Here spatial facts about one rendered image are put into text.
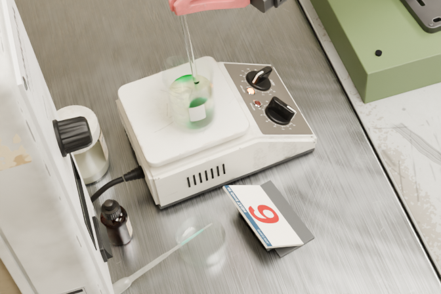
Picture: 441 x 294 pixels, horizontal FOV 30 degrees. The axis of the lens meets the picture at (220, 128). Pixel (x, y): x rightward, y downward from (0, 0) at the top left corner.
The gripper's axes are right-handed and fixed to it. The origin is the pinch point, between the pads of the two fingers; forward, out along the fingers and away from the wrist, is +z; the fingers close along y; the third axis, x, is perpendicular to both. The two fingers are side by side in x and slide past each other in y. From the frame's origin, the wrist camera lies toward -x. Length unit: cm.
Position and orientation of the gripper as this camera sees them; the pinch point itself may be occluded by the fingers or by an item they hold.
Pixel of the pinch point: (179, 3)
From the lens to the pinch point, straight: 79.1
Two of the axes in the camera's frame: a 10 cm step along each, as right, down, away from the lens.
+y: 6.5, 5.7, -5.0
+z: -7.5, 5.8, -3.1
